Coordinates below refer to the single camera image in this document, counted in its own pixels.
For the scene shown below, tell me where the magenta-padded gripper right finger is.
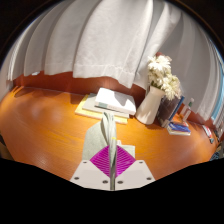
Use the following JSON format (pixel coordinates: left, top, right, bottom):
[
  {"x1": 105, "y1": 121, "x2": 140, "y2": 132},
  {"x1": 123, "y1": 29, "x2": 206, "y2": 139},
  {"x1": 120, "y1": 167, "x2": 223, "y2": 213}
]
[{"x1": 114, "y1": 145, "x2": 156, "y2": 191}]

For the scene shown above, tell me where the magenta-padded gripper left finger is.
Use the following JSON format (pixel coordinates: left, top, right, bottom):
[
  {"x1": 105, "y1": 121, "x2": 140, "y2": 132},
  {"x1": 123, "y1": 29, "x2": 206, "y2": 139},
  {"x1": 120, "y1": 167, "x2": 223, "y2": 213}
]
[{"x1": 69, "y1": 144, "x2": 112, "y2": 191}]

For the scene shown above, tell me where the pale green towel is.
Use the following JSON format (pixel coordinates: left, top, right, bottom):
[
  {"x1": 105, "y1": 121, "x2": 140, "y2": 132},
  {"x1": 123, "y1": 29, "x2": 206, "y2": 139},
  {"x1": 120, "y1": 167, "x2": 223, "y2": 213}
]
[{"x1": 82, "y1": 111, "x2": 136, "y2": 191}]

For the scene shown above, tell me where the white thin lying book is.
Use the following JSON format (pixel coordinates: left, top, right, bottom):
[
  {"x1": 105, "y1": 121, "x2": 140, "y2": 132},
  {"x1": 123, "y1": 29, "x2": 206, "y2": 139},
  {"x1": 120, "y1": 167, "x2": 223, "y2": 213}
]
[{"x1": 167, "y1": 128, "x2": 192, "y2": 137}]

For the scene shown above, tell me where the blue lying book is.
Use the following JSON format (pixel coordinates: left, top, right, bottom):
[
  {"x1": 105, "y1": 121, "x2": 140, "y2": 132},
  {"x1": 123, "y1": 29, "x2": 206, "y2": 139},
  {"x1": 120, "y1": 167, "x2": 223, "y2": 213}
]
[{"x1": 167, "y1": 121, "x2": 192, "y2": 134}]

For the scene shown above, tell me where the grey lying book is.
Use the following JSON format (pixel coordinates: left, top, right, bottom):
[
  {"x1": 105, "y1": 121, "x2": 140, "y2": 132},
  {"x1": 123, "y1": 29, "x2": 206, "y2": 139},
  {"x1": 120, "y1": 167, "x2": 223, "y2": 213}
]
[{"x1": 82, "y1": 94, "x2": 130, "y2": 120}]

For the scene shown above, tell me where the white ceramic vase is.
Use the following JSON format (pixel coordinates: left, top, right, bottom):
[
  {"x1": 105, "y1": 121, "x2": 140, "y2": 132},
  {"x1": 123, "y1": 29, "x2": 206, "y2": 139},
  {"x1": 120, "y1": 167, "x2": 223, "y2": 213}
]
[{"x1": 134, "y1": 85, "x2": 166, "y2": 126}]

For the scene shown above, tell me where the grey upright book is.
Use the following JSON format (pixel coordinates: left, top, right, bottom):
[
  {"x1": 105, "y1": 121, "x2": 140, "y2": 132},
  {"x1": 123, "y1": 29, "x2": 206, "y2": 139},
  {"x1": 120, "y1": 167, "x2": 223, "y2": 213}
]
[{"x1": 156, "y1": 95, "x2": 181, "y2": 129}]

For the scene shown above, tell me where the blue upright book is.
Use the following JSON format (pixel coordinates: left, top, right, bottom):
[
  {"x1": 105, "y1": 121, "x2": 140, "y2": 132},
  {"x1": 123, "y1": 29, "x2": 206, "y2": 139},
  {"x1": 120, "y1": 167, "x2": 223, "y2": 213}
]
[{"x1": 166, "y1": 95, "x2": 186, "y2": 130}]

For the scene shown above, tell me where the chair with dark jacket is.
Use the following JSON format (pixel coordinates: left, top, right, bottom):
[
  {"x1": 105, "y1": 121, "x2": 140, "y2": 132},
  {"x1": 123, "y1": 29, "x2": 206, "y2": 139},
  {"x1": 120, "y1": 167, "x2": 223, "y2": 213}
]
[{"x1": 209, "y1": 142, "x2": 224, "y2": 162}]

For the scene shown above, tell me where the white flower bouquet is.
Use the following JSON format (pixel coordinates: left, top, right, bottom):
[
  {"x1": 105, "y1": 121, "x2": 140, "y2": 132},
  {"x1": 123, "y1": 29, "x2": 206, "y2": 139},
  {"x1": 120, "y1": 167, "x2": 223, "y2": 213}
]
[{"x1": 147, "y1": 54, "x2": 183, "y2": 101}]

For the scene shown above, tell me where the wide white curtain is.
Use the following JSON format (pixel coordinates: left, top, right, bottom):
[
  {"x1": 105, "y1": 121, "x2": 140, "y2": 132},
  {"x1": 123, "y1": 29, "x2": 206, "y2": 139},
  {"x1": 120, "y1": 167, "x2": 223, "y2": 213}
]
[{"x1": 6, "y1": 0, "x2": 221, "y2": 113}]

